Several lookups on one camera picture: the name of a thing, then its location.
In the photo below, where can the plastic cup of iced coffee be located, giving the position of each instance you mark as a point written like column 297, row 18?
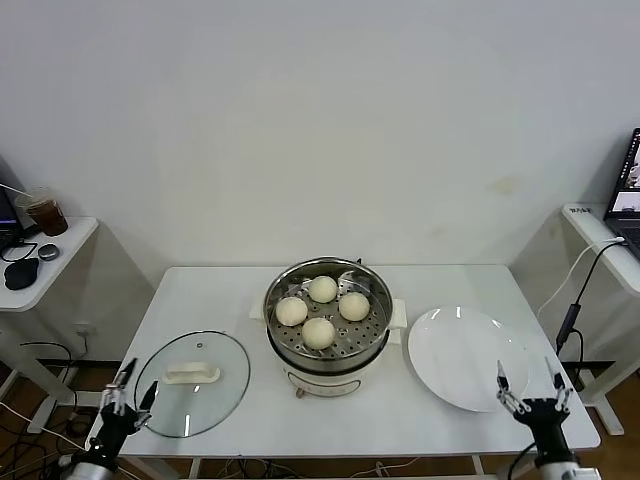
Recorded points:
column 47, row 217

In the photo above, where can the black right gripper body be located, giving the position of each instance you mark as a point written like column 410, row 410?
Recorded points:
column 545, row 422

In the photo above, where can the black computer mouse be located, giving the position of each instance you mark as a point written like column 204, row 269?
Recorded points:
column 21, row 274

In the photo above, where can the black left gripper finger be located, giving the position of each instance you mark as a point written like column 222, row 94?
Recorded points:
column 116, row 395
column 147, row 402

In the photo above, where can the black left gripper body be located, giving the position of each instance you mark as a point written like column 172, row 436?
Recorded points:
column 117, row 425

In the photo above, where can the perforated steel steamer basket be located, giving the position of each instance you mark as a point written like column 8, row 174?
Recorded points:
column 372, row 330

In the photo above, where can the white drinking straw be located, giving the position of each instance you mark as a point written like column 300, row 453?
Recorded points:
column 14, row 190

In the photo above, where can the white electric cooker base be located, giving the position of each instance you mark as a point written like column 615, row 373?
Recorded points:
column 325, row 382

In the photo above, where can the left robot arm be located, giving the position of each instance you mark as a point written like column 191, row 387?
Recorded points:
column 92, row 467

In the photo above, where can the grey round puck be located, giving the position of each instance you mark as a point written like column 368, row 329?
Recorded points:
column 48, row 252

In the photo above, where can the open black laptop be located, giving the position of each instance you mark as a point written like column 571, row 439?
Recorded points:
column 625, row 200

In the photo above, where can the white wall socket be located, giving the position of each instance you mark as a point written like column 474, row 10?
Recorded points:
column 82, row 330

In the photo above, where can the white round plate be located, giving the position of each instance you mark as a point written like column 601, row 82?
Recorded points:
column 460, row 360

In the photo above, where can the white steamed baozi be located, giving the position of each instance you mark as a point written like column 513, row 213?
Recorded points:
column 354, row 306
column 291, row 310
column 323, row 289
column 318, row 333

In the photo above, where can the dark monitor with blue strip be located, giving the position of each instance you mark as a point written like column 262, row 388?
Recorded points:
column 7, row 210

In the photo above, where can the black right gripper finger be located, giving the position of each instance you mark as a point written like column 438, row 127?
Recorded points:
column 562, row 397
column 506, row 395

